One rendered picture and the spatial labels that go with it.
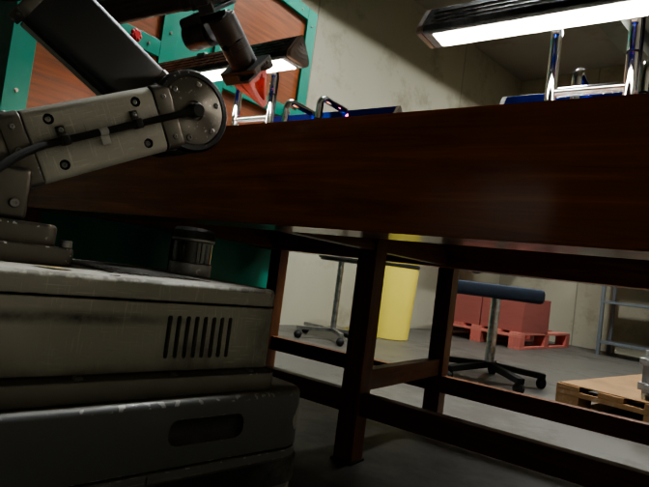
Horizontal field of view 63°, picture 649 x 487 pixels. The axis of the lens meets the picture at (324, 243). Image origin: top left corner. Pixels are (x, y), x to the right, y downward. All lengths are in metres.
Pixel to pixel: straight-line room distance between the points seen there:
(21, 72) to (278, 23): 1.24
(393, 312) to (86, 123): 4.00
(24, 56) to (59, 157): 1.12
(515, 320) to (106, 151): 5.05
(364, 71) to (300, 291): 2.25
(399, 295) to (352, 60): 2.29
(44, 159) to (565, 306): 6.91
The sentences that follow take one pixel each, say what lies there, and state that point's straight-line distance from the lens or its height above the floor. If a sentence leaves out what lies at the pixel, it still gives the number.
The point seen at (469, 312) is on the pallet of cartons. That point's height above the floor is 0.28.
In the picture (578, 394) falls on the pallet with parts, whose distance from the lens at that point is 2.67.
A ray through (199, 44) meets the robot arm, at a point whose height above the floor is 0.94.
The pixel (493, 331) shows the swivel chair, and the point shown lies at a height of 0.29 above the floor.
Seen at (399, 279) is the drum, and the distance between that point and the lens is 4.58.
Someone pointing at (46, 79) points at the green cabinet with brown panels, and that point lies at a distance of 1.91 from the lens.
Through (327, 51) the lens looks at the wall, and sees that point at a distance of 5.14.
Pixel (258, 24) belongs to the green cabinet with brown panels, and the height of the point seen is 1.56.
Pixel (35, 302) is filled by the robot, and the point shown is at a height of 0.44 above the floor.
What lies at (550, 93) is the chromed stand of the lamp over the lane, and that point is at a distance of 1.28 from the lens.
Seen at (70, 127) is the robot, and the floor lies 0.66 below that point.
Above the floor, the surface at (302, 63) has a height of 1.04.
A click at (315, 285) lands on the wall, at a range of 4.89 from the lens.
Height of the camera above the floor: 0.51
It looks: 3 degrees up
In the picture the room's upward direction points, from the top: 7 degrees clockwise
